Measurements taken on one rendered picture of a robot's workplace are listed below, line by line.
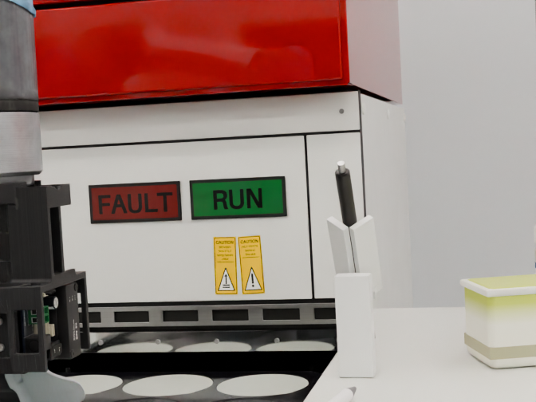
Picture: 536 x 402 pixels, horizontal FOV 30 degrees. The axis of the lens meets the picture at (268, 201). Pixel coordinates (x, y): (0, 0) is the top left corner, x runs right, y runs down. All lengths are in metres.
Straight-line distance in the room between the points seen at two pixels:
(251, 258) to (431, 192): 1.49
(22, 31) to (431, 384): 0.41
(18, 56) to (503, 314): 0.44
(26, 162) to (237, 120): 0.59
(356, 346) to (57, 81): 0.55
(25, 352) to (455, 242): 2.10
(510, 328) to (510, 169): 1.81
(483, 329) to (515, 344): 0.03
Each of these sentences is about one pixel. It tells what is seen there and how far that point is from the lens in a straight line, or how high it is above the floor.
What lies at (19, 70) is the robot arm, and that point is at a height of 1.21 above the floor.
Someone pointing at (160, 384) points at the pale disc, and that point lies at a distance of 1.15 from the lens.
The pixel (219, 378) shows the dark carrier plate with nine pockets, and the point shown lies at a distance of 1.15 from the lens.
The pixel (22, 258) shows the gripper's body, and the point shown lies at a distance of 0.63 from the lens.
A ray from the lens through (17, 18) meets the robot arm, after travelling 0.64.
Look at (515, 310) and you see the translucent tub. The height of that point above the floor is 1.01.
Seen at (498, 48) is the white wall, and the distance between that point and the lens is 2.66.
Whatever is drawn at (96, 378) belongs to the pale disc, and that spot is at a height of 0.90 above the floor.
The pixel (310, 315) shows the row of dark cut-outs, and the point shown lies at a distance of 1.19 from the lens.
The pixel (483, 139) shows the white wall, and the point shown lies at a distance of 2.65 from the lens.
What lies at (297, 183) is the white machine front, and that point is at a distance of 1.18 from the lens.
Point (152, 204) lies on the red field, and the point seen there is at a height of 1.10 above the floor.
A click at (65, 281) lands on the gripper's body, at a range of 0.65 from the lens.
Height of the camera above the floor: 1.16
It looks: 3 degrees down
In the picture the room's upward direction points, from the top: 3 degrees counter-clockwise
